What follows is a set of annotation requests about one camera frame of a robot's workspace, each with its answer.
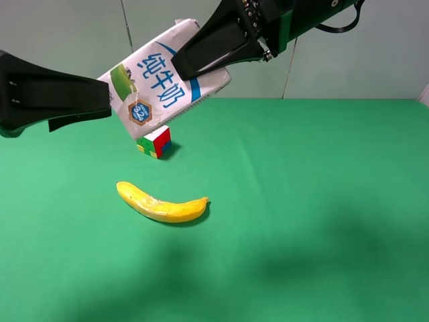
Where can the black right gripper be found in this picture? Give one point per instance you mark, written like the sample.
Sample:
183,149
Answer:
237,31

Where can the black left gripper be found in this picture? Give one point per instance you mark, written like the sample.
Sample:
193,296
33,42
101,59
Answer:
31,94

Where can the white blue milk carton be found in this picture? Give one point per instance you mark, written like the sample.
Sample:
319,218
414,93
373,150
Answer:
145,89

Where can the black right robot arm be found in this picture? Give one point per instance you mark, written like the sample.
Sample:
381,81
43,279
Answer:
309,14

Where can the multicoloured rubik's cube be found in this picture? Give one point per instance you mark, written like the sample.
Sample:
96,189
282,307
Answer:
156,143

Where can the yellow banana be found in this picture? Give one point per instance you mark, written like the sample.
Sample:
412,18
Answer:
158,210

